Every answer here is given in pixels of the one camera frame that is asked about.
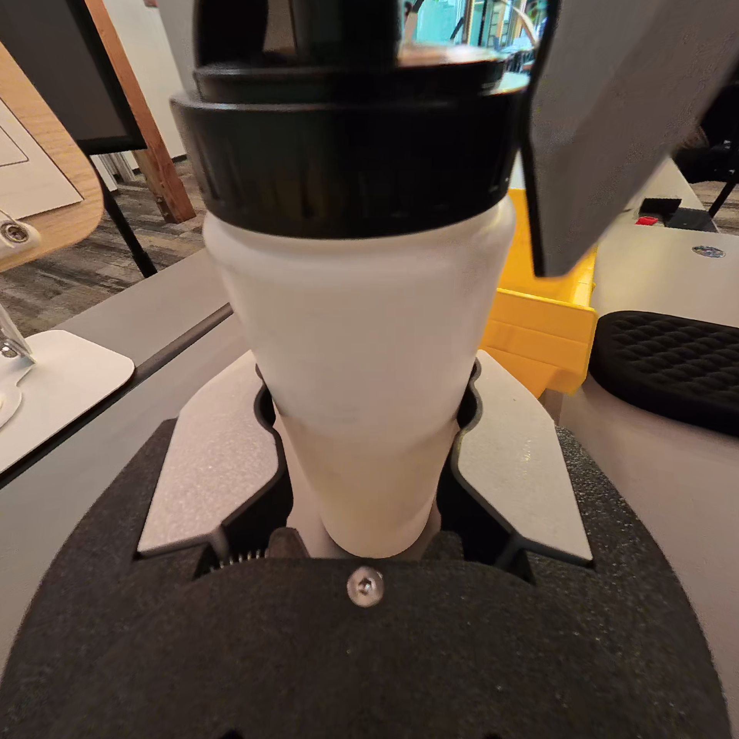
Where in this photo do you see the small black box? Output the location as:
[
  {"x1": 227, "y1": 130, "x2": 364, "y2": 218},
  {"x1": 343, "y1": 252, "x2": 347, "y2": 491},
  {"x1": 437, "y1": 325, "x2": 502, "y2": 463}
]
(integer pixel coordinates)
[{"x1": 635, "y1": 197, "x2": 683, "y2": 227}]

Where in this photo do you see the brown wooden leg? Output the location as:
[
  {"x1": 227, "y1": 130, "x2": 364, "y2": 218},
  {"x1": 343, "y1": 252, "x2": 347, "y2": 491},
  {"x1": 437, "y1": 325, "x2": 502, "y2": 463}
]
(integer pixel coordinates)
[{"x1": 84, "y1": 0, "x2": 197, "y2": 225}]

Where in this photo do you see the yellow plastic bin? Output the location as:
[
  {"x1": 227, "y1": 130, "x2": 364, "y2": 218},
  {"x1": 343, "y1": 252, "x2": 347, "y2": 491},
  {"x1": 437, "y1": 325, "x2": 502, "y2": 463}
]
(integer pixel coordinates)
[{"x1": 479, "y1": 156, "x2": 598, "y2": 399}]

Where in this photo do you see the black office chair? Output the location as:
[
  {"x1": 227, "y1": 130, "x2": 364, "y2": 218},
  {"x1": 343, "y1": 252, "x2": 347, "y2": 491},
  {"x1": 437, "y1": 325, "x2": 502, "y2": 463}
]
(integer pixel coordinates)
[{"x1": 672, "y1": 104, "x2": 739, "y2": 217}]

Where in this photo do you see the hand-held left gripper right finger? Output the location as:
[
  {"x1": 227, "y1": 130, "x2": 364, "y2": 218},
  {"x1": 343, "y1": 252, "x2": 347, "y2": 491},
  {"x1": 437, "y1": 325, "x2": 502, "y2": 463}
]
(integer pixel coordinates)
[{"x1": 437, "y1": 349, "x2": 594, "y2": 567}]

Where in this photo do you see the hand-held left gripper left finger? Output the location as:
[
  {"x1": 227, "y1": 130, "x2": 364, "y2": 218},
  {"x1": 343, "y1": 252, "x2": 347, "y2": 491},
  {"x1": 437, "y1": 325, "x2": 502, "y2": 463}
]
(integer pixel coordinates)
[{"x1": 137, "y1": 357, "x2": 289, "y2": 560}]

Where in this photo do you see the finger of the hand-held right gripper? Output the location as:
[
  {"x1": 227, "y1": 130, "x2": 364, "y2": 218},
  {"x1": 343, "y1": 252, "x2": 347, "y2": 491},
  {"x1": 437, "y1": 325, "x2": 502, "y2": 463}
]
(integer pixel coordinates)
[
  {"x1": 517, "y1": 0, "x2": 739, "y2": 279},
  {"x1": 192, "y1": 0, "x2": 271, "y2": 69}
]

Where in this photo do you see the wooden instruction sheet board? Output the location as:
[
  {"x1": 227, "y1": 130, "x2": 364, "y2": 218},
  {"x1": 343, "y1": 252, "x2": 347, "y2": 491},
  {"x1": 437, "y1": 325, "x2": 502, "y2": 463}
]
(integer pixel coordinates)
[{"x1": 0, "y1": 40, "x2": 106, "y2": 273}]

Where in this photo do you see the white plastic bottle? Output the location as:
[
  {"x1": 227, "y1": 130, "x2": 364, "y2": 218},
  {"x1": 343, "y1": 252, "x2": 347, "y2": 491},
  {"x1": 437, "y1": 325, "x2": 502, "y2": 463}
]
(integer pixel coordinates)
[{"x1": 202, "y1": 205, "x2": 517, "y2": 560}]

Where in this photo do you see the black textured mat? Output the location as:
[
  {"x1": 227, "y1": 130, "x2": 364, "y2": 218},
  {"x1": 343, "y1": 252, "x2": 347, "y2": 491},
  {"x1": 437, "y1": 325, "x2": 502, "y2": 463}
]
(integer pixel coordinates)
[{"x1": 589, "y1": 311, "x2": 739, "y2": 436}]

